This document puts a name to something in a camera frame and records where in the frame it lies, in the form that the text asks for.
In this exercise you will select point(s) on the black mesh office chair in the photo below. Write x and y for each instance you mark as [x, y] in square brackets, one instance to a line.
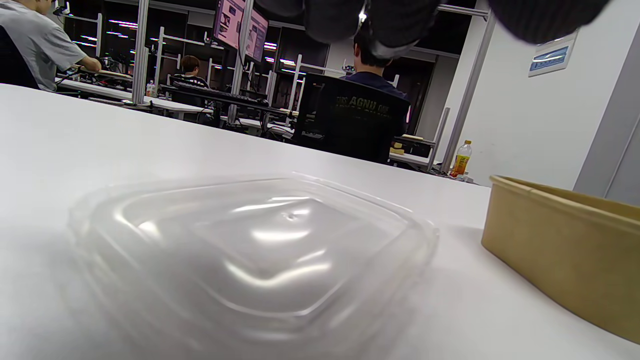
[350, 125]

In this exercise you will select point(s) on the yellow drink bottle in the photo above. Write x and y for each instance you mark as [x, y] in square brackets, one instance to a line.
[461, 160]

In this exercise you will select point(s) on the black keyboard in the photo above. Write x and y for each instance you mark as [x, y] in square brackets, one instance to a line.
[220, 93]

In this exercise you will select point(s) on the clear plastic lid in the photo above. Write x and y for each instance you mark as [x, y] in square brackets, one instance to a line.
[260, 250]

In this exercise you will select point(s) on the framed wall sign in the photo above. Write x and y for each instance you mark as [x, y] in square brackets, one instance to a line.
[552, 55]

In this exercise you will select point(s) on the white rounded table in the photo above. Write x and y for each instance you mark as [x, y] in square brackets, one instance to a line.
[100, 92]

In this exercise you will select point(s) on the aluminium frame post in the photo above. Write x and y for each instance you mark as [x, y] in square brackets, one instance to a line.
[467, 95]
[140, 50]

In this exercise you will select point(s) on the brown takeout box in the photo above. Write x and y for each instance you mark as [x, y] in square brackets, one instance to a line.
[565, 245]

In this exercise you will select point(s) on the black computer desk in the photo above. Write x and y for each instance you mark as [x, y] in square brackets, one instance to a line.
[240, 107]

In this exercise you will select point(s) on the person's left hand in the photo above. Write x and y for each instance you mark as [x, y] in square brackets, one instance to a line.
[400, 20]

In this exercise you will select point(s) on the computer monitor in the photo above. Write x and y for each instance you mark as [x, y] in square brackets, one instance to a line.
[232, 22]

